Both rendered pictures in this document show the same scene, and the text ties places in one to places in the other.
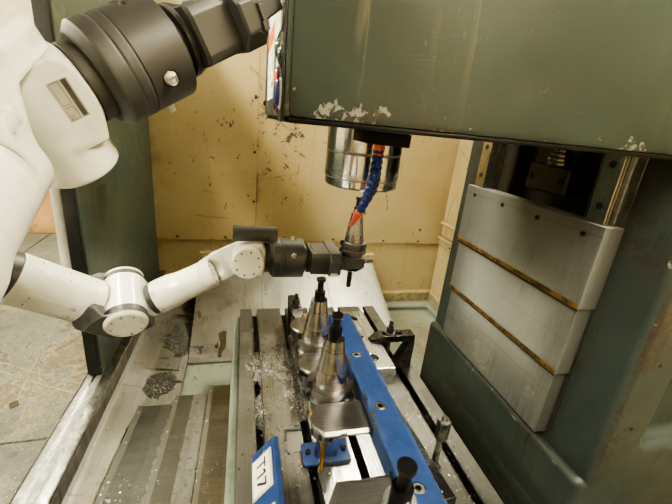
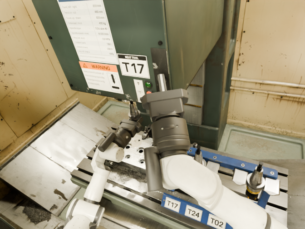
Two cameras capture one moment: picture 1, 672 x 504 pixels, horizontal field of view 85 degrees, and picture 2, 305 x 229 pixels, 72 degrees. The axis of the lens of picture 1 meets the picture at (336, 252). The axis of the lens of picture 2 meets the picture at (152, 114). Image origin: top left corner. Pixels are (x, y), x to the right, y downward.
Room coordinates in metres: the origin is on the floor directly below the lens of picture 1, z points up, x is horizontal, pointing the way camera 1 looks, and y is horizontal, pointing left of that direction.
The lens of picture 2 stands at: (0.12, 0.47, 1.95)
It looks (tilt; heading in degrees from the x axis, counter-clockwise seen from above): 39 degrees down; 318
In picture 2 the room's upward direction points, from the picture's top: 10 degrees counter-clockwise
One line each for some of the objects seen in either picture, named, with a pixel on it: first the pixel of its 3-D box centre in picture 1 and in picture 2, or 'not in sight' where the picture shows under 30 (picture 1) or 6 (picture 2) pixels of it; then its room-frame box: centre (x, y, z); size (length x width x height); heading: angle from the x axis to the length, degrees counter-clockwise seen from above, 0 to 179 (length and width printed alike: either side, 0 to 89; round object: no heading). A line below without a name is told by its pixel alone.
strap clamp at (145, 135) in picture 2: (390, 343); (148, 134); (0.92, -0.18, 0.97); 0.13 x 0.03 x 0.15; 105
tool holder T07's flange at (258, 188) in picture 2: not in sight; (255, 181); (0.20, -0.07, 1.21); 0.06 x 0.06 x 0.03
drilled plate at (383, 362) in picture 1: (337, 345); (134, 150); (0.90, -0.03, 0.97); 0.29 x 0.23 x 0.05; 15
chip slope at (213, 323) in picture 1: (298, 311); (77, 150); (1.46, 0.14, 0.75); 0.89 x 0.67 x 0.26; 105
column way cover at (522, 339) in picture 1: (503, 293); (169, 90); (0.93, -0.47, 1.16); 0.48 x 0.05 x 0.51; 15
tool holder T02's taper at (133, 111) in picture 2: (355, 227); (133, 108); (0.82, -0.04, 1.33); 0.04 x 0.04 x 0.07
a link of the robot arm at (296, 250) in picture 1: (310, 257); (125, 131); (0.79, 0.06, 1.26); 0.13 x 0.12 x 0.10; 15
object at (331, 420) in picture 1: (338, 418); (211, 168); (0.36, -0.02, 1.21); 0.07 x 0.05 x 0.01; 105
